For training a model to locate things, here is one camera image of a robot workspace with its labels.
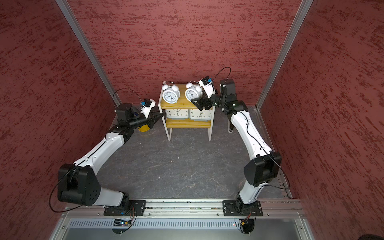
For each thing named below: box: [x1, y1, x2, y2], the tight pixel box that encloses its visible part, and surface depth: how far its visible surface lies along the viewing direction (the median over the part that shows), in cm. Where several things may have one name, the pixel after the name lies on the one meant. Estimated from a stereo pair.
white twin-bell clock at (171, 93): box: [162, 81, 181, 104], surface depth 73 cm
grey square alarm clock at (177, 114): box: [165, 109, 189, 120], surface depth 91 cm
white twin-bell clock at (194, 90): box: [185, 80, 203, 102], surface depth 74 cm
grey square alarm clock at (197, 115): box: [189, 109, 212, 121], surface depth 91 cm
